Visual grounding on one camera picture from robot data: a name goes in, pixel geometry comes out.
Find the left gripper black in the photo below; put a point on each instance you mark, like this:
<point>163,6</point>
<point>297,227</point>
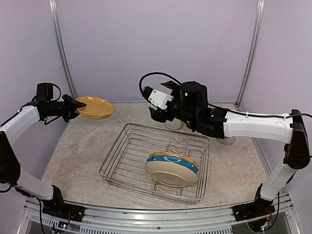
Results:
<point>75,104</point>

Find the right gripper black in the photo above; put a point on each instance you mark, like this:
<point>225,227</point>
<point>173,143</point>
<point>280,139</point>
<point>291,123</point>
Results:
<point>160,115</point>

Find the yellow oval dish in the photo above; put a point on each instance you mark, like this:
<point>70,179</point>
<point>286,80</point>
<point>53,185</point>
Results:
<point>96,108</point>
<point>174,155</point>

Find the white ribbed mug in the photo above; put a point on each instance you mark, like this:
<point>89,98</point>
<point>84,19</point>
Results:
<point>174,125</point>

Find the blue oval dish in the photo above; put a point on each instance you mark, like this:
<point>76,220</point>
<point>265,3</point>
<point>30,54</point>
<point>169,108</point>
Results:
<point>193,166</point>

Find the white blue-rimmed bowl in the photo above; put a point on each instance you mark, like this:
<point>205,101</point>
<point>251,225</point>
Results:
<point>226,141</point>

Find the cream plate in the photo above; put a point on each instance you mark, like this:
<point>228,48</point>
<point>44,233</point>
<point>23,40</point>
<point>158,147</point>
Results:
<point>170,174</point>

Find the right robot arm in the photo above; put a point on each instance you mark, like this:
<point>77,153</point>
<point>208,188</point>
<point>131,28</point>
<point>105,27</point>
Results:
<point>188,102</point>

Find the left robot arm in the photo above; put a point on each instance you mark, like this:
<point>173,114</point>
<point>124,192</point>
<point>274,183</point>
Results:
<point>42,109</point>

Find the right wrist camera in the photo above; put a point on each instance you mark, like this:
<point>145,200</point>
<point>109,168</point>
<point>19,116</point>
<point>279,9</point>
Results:
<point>157,98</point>

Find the wire dish rack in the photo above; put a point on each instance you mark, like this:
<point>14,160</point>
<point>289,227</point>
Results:
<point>124,164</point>

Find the right frame post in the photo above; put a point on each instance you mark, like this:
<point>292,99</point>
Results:
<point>252,52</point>

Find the frame post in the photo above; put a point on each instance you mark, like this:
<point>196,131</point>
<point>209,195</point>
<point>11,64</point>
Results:
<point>252,52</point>
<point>60,45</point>

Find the left frame post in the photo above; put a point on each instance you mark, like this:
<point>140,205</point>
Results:
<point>60,45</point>

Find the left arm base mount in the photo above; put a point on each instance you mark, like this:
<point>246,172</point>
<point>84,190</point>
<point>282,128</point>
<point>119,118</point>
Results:
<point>63,209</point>

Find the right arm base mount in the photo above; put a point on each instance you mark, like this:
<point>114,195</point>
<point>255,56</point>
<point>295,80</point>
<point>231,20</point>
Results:
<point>257,208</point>

